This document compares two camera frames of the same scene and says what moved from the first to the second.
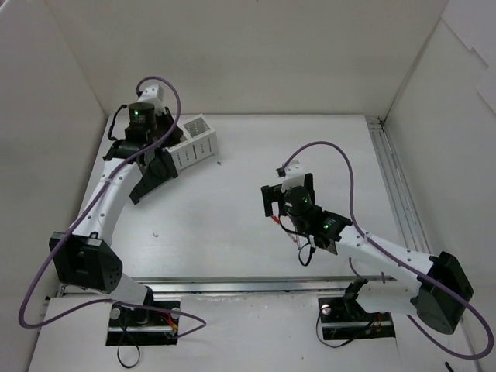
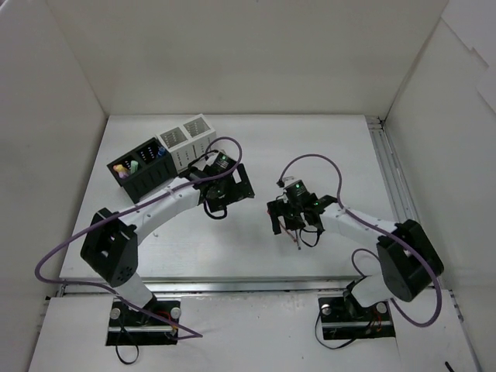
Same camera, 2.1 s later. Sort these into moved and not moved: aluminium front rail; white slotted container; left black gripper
Moved: left black gripper
Not moved: white slotted container; aluminium front rail
